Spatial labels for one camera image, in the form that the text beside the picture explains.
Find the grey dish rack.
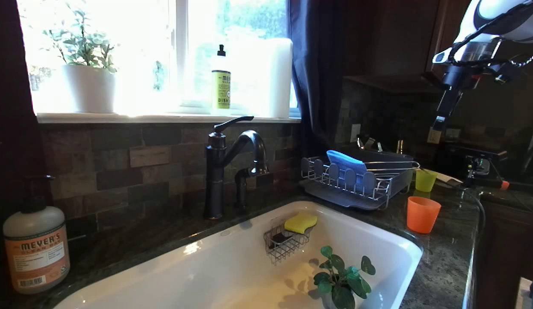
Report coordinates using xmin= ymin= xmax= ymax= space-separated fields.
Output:
xmin=299 ymin=149 xmax=421 ymax=211

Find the green dish soap bottle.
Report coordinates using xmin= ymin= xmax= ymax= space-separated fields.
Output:
xmin=211 ymin=44 xmax=232 ymax=110

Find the black coffee machine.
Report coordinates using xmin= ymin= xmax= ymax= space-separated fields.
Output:
xmin=438 ymin=143 xmax=509 ymax=188

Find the white paper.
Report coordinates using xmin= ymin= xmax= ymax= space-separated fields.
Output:
xmin=434 ymin=171 xmax=463 ymax=186

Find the green plastic cup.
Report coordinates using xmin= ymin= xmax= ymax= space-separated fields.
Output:
xmin=415 ymin=169 xmax=438 ymax=193

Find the blue cloth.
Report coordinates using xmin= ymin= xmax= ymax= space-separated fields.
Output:
xmin=326 ymin=150 xmax=370 ymax=186

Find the dark blue curtain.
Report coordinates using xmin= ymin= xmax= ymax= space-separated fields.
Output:
xmin=286 ymin=0 xmax=348 ymax=151

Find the orange plastic cup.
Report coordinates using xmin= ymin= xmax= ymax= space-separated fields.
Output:
xmin=406 ymin=196 xmax=442 ymax=234

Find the white paper towel roll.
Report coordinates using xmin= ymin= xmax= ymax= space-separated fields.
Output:
xmin=245 ymin=37 xmax=294 ymax=119

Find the yellow sponge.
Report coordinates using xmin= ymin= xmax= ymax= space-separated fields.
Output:
xmin=284 ymin=213 xmax=318 ymax=234

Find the small green leafy plant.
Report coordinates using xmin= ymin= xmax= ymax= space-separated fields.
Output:
xmin=313 ymin=245 xmax=377 ymax=309

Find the dark bronze tap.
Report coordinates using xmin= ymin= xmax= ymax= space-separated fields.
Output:
xmin=204 ymin=116 xmax=270 ymax=220

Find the white sink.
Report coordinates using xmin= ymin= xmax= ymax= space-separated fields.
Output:
xmin=54 ymin=200 xmax=424 ymax=309

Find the window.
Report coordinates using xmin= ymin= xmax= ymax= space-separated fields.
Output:
xmin=17 ymin=0 xmax=300 ymax=119

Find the potted plant in white pot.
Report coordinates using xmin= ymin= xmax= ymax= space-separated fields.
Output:
xmin=42 ymin=3 xmax=119 ymax=114

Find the orange label soap pump bottle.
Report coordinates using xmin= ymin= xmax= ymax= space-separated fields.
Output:
xmin=3 ymin=175 xmax=71 ymax=295

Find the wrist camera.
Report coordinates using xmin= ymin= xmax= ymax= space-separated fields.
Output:
xmin=492 ymin=55 xmax=533 ymax=85

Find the dark wood wall cabinet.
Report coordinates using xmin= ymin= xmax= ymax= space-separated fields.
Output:
xmin=342 ymin=0 xmax=533 ymax=94

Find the silver wire holder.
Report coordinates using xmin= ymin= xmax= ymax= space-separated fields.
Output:
xmin=363 ymin=160 xmax=421 ymax=179

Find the black cable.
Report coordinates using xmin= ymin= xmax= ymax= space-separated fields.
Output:
xmin=453 ymin=182 xmax=487 ymax=245

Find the wire sponge caddy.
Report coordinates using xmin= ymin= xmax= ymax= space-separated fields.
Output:
xmin=263 ymin=217 xmax=312 ymax=265

